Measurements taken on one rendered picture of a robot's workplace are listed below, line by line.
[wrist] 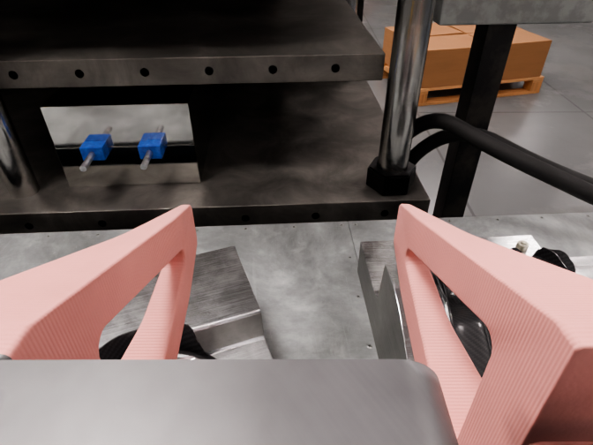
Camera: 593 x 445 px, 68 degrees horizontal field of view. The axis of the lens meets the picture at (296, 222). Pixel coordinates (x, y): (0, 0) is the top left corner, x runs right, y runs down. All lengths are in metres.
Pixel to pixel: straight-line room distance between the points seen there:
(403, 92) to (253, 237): 0.36
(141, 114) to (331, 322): 0.53
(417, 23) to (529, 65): 3.15
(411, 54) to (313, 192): 0.31
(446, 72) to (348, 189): 2.64
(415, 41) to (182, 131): 0.45
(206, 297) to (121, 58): 0.51
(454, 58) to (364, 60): 2.65
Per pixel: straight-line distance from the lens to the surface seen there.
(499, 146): 0.84
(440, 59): 3.43
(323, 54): 0.84
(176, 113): 0.88
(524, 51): 3.83
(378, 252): 0.64
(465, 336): 0.49
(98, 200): 0.95
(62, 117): 0.95
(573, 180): 0.84
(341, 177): 0.95
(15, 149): 0.99
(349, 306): 0.64
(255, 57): 0.84
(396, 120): 0.84
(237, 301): 0.50
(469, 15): 0.96
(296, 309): 0.63
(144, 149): 0.89
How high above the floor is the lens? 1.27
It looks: 37 degrees down
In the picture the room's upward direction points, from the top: straight up
